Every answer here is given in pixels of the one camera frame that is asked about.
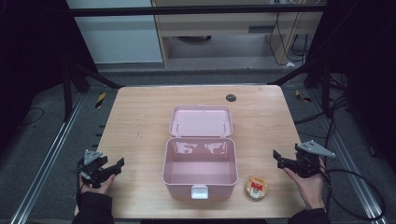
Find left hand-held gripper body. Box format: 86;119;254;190
77;149;109;189

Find aluminium floor rail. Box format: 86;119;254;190
309;89;389;224
9;92;86;224

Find thin black floor cable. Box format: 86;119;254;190
19;106;46;127

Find person's right hand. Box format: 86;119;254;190
282;158;327;211

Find black cables under desk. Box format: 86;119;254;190
268;11;311;67

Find white cabinet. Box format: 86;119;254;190
65;0;164;65

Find black horizontal frame bar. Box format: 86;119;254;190
66;4;327;18

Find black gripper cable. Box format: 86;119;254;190
320;166;387;221

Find black metal stand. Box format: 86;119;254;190
61;57;123;123
268;55;332;119

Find black floor cables bundle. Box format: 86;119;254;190
293;73;351;148

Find pink plastic storage box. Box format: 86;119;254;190
162;105;239;201

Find round yellow tin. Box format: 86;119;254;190
244;175;269;201

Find person's left hand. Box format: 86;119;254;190
78;173;117;196

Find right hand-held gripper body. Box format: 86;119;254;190
293;139;337;179

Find yellow and black tape strip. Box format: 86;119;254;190
294;89;312;104
94;91;107;109

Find light wooden desk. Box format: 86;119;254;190
150;0;324;68

